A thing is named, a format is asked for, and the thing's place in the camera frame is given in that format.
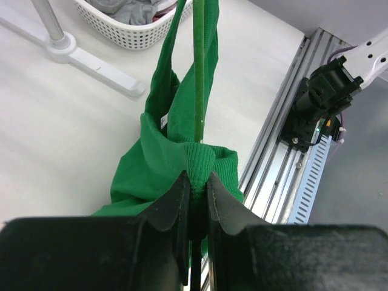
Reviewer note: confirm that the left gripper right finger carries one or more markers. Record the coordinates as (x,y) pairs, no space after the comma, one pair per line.
(231,260)

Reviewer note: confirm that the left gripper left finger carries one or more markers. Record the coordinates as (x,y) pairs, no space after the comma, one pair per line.
(163,258)

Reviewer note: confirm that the green tank top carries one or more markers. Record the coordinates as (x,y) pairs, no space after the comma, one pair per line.
(166,145)

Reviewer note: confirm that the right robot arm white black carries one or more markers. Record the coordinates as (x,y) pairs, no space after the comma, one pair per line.
(330,89)

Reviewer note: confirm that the white laundry basket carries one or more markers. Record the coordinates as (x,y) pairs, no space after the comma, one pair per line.
(131,37)

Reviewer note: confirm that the grey clothes in basket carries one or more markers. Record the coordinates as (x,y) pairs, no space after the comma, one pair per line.
(133,12)

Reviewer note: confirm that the metal clothes rack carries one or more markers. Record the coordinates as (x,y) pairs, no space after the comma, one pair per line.
(62,47)

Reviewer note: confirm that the aluminium mounting rail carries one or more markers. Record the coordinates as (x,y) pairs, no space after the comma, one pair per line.
(270,180)

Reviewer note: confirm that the white slotted cable duct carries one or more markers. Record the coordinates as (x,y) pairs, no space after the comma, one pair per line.
(310,180)

